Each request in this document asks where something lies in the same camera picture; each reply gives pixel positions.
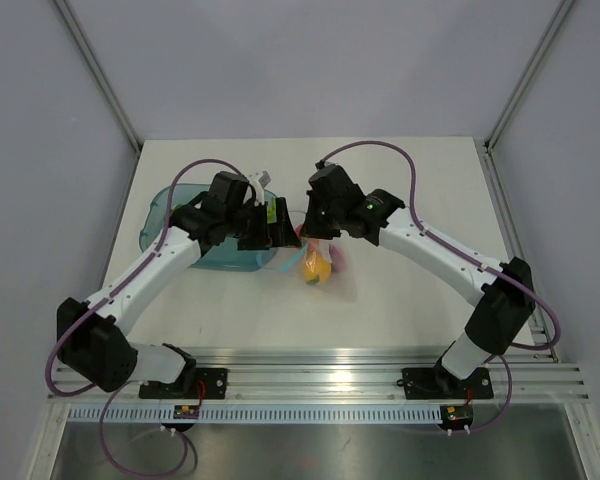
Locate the green onion stalk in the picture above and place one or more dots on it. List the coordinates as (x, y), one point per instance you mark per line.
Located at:
(270, 204)

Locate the white slotted cable duct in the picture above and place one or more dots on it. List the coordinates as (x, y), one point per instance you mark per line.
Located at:
(263, 414)

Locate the left small circuit board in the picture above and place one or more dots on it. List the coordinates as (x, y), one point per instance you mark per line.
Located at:
(186, 412)

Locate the small circuit board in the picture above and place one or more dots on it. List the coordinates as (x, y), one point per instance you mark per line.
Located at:
(457, 416)
(186, 412)

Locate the right small circuit board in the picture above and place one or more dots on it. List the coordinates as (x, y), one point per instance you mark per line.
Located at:
(457, 416)

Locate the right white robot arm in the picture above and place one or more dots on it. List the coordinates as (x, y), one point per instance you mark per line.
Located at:
(500, 293)

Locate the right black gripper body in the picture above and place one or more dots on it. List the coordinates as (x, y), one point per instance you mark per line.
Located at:
(322, 221)

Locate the teal plastic tray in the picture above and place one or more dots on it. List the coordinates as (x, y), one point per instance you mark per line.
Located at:
(225, 257)

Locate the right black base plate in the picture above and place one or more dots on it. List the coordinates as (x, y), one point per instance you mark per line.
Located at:
(432, 383)

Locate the orange fruit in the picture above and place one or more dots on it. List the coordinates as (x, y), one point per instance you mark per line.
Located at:
(315, 268)

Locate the purple onion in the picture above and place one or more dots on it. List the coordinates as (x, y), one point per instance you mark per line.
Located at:
(338, 259)

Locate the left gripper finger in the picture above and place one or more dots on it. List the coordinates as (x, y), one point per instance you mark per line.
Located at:
(282, 231)
(255, 234)

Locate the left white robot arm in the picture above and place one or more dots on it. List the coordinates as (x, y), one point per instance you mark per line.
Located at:
(92, 334)

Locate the aluminium mounting rail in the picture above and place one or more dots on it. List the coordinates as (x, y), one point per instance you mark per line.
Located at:
(368, 375)

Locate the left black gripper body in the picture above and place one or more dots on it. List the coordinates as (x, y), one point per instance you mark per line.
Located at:
(232, 218)

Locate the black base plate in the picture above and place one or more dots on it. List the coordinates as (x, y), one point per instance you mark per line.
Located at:
(432, 383)
(208, 383)

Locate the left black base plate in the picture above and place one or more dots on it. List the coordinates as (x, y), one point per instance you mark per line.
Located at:
(208, 383)

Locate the clear zip top bag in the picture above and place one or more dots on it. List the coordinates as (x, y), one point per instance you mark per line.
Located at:
(288, 261)

